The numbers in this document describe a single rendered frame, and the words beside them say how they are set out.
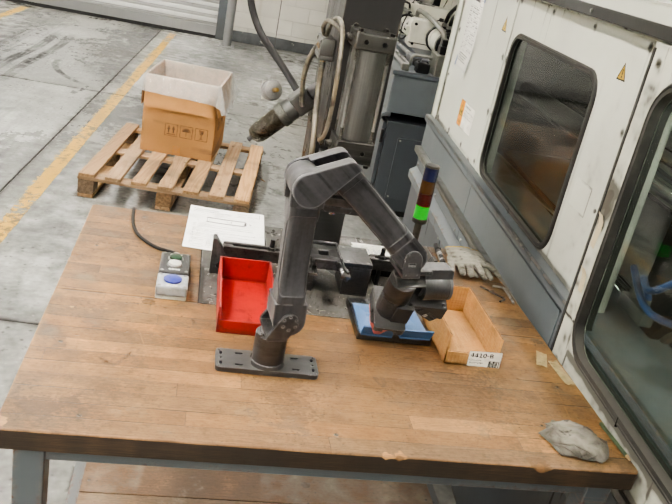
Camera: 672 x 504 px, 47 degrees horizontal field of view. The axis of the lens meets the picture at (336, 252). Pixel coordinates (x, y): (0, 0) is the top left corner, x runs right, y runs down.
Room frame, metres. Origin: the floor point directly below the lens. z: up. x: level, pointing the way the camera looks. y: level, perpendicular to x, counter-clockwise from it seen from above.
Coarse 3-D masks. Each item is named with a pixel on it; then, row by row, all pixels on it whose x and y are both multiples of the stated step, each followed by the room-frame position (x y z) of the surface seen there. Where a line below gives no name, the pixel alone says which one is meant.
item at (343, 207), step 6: (324, 150) 1.90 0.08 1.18; (330, 198) 1.66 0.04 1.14; (336, 198) 1.66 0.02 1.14; (342, 198) 1.67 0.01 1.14; (330, 204) 1.66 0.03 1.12; (336, 204) 1.66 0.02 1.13; (342, 204) 1.66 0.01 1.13; (348, 204) 1.67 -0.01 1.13; (324, 210) 1.66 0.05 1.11; (330, 210) 1.66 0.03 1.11; (336, 210) 1.66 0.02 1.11; (342, 210) 1.66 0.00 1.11; (348, 210) 1.67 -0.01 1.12
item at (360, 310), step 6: (354, 306) 1.57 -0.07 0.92; (360, 306) 1.58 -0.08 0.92; (366, 306) 1.59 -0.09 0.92; (360, 312) 1.55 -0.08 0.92; (360, 318) 1.52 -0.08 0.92; (366, 318) 1.53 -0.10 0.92; (360, 324) 1.49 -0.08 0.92; (366, 324) 1.50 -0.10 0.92; (360, 330) 1.47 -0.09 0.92; (366, 330) 1.45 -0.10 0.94; (372, 330) 1.45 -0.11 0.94; (378, 336) 1.46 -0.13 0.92; (384, 336) 1.46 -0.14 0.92; (390, 336) 1.47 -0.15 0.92
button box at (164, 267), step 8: (136, 232) 1.77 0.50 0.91; (144, 240) 1.73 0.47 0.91; (160, 248) 1.70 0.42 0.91; (168, 256) 1.62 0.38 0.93; (184, 256) 1.64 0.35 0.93; (160, 264) 1.57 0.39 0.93; (168, 264) 1.57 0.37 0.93; (184, 264) 1.60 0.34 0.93; (160, 272) 1.54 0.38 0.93; (168, 272) 1.54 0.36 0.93; (176, 272) 1.55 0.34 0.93; (184, 272) 1.56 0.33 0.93
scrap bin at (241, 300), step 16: (224, 256) 1.62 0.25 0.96; (224, 272) 1.62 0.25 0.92; (240, 272) 1.63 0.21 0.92; (256, 272) 1.63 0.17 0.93; (272, 272) 1.59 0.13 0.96; (224, 288) 1.57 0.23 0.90; (240, 288) 1.58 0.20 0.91; (256, 288) 1.60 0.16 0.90; (224, 304) 1.49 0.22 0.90; (240, 304) 1.51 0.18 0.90; (256, 304) 1.52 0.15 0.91; (224, 320) 1.38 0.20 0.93; (240, 320) 1.44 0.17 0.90; (256, 320) 1.45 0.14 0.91
